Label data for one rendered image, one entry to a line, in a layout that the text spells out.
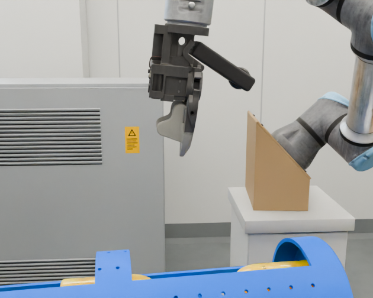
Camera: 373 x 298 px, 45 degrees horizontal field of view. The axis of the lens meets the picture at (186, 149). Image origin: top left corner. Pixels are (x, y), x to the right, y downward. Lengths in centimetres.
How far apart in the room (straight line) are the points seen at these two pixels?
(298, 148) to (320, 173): 268
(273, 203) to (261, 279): 53
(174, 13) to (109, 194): 188
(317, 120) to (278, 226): 33
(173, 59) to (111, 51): 294
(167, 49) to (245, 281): 44
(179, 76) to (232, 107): 302
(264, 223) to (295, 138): 27
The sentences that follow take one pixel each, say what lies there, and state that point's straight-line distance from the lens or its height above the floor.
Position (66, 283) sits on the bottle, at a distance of 90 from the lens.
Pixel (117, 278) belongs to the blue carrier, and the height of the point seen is 122.
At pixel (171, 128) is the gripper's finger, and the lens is 72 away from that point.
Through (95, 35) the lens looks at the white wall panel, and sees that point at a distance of 366.
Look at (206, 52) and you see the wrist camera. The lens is 72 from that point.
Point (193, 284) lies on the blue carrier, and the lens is 84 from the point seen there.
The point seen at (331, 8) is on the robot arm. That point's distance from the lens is 110.
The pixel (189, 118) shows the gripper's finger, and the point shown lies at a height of 151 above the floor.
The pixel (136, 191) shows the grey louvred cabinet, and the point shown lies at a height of 86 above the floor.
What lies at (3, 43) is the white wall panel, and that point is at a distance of 350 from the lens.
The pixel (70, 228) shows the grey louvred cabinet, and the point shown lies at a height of 65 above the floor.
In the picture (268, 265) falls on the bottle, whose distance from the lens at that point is 95.
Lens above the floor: 162
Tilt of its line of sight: 13 degrees down
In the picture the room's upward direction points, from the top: straight up
